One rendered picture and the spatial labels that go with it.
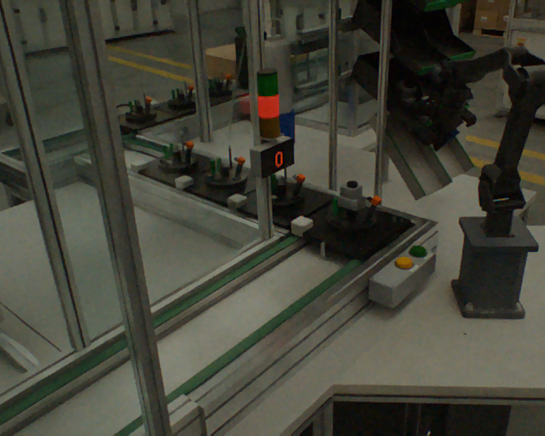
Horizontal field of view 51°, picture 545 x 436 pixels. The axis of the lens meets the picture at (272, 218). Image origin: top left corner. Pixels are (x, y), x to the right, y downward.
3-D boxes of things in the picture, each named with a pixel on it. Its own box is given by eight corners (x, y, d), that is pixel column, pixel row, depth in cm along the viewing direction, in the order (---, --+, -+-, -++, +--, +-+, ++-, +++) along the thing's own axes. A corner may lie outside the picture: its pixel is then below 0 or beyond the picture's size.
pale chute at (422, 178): (443, 188, 173) (453, 182, 169) (415, 201, 166) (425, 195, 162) (396, 111, 178) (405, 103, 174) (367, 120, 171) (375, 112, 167)
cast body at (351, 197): (366, 206, 156) (367, 182, 153) (356, 212, 153) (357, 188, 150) (341, 198, 161) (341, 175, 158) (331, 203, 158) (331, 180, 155)
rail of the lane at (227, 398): (436, 253, 164) (439, 219, 159) (208, 448, 106) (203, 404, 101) (419, 246, 167) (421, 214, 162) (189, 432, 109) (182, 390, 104)
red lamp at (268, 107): (283, 113, 138) (282, 93, 136) (269, 119, 135) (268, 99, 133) (267, 111, 141) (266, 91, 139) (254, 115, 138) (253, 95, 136)
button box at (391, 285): (434, 272, 148) (437, 251, 145) (393, 310, 134) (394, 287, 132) (411, 263, 152) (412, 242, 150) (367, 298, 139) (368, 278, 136)
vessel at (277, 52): (299, 109, 245) (297, 16, 228) (278, 117, 236) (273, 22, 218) (274, 104, 253) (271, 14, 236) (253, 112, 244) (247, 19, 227)
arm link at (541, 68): (562, 71, 111) (542, 58, 115) (529, 74, 109) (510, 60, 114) (516, 201, 131) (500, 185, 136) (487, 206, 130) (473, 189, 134)
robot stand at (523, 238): (525, 318, 136) (540, 246, 127) (462, 317, 137) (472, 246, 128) (507, 284, 149) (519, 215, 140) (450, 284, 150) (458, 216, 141)
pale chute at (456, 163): (464, 172, 183) (475, 166, 179) (439, 184, 176) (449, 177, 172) (419, 99, 188) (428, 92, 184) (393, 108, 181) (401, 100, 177)
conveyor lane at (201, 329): (408, 253, 165) (410, 222, 160) (187, 431, 110) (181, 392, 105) (329, 225, 182) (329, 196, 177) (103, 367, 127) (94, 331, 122)
